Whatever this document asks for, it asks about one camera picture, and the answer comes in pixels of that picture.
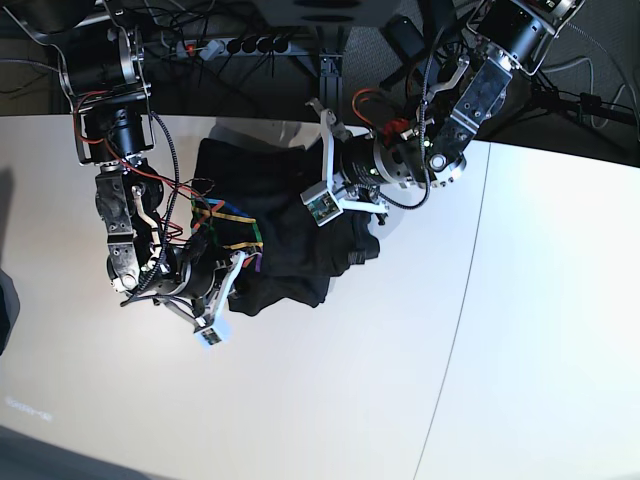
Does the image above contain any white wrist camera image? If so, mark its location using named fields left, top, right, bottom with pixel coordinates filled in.
left=194, top=319, right=231, bottom=348
left=300, top=181, right=343, bottom=227

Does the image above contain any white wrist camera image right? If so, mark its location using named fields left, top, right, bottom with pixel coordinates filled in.
left=300, top=181, right=343, bottom=227

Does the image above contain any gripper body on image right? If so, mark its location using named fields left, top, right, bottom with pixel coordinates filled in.
left=307, top=98, right=430, bottom=224

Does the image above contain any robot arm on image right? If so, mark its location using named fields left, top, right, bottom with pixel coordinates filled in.
left=300, top=1, right=583, bottom=226

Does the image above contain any black power adapter brick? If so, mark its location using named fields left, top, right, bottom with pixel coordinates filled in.
left=381, top=15, right=424, bottom=63

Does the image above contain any dark object at left edge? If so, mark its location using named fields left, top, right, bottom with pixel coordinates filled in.
left=0, top=271, right=21, bottom=353

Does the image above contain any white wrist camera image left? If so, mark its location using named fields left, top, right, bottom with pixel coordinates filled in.
left=194, top=319, right=231, bottom=348

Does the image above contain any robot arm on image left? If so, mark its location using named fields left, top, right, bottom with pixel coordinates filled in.
left=1, top=1, right=249, bottom=345

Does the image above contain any grey camera mount plate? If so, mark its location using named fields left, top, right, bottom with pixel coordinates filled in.
left=254, top=0, right=400, bottom=27

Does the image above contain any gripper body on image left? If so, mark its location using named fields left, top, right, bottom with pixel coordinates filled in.
left=125, top=240, right=250, bottom=333

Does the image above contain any aluminium frame post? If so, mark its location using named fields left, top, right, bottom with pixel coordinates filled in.
left=315, top=26, right=349, bottom=117

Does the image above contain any white power strip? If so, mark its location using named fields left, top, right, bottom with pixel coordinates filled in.
left=169, top=36, right=294, bottom=61

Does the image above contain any black T-shirt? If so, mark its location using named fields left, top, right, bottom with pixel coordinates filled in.
left=194, top=138, right=380, bottom=316

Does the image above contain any black tripod stand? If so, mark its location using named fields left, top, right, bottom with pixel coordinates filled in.
left=519, top=74, right=638, bottom=132

